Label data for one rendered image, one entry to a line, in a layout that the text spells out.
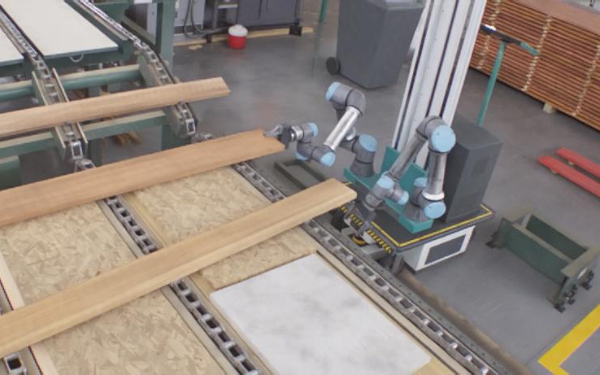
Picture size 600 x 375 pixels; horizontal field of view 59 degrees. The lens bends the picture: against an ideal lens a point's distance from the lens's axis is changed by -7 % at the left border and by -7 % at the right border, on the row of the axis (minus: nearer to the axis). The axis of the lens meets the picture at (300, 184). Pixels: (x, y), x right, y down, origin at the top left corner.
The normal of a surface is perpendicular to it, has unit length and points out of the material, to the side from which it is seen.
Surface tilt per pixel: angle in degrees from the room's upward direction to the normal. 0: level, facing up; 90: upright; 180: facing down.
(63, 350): 0
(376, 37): 94
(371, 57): 94
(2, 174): 90
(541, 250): 90
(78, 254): 0
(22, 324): 0
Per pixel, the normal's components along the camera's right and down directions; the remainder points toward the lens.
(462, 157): -0.82, 0.19
